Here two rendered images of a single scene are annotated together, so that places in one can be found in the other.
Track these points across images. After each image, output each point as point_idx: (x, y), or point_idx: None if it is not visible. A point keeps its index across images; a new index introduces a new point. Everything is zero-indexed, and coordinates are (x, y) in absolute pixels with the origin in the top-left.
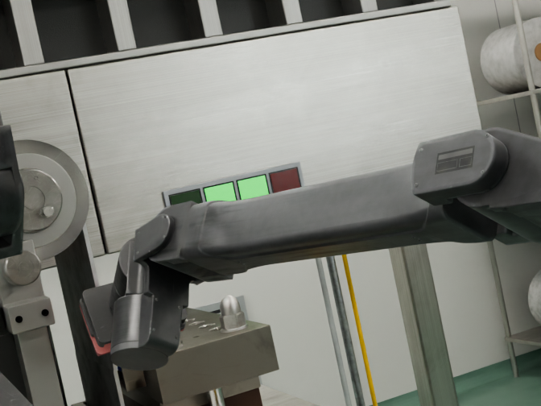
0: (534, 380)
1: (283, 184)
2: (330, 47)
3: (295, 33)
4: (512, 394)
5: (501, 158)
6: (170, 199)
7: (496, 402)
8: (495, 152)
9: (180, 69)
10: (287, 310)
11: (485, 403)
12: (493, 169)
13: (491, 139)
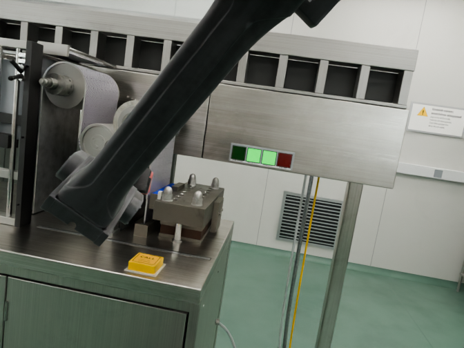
0: (463, 297)
1: (283, 159)
2: (331, 108)
3: (316, 97)
4: (447, 297)
5: (67, 170)
6: (233, 146)
7: (436, 296)
8: (63, 166)
9: (257, 97)
10: (361, 215)
11: (431, 294)
12: (61, 174)
13: (67, 159)
